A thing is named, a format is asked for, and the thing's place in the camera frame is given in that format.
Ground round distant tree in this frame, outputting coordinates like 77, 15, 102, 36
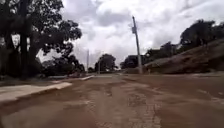
94, 53, 118, 73

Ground distant dark tree line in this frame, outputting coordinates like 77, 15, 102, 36
119, 41, 183, 70

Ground thin distant pole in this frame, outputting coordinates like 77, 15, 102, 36
86, 49, 90, 73

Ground tall pale utility pole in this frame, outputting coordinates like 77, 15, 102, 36
131, 15, 144, 74

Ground brown dirt road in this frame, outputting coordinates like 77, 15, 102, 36
0, 73, 224, 128

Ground brown earth embankment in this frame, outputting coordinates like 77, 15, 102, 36
124, 38, 224, 75

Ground row of dark trees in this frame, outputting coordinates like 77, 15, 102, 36
0, 0, 86, 79

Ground pale concrete kerb pavement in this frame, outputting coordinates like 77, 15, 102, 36
0, 74, 96, 104

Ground trees on embankment top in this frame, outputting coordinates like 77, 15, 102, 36
179, 19, 224, 46

